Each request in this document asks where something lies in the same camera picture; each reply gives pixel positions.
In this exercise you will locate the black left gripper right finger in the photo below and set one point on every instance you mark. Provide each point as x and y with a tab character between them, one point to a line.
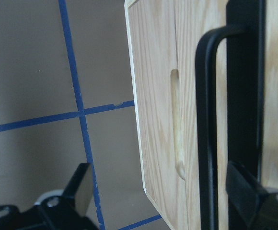
249	202

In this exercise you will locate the wooden drawer cabinet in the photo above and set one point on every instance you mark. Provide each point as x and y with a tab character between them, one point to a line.
205	84

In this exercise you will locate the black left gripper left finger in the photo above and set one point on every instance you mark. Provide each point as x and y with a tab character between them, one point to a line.
79	190

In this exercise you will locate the black drawer handle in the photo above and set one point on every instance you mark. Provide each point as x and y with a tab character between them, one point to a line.
244	33

